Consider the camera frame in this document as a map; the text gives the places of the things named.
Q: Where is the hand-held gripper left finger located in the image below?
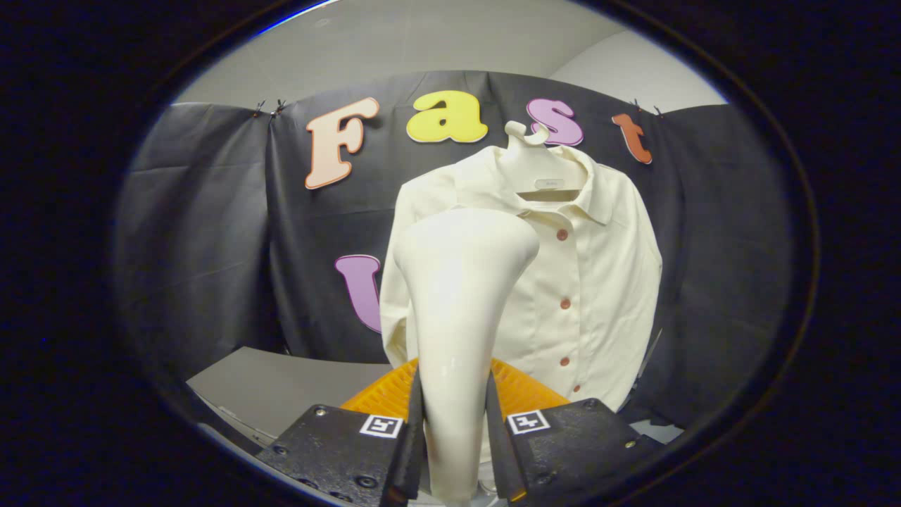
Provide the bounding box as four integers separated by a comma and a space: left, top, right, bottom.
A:
255, 358, 425, 507

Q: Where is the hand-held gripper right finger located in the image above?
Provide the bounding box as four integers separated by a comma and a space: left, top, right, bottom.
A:
484, 358, 662, 504

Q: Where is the cream button-up shirt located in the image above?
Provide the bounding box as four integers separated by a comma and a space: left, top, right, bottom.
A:
380, 144, 664, 413

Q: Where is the grey drawer cabinet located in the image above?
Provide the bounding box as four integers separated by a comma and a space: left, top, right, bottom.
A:
185, 345, 395, 448

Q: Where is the grey metal pole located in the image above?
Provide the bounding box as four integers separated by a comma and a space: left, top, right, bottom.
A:
637, 327, 664, 384

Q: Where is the white plastic hanger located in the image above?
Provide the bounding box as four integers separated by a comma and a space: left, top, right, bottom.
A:
496, 120, 588, 196

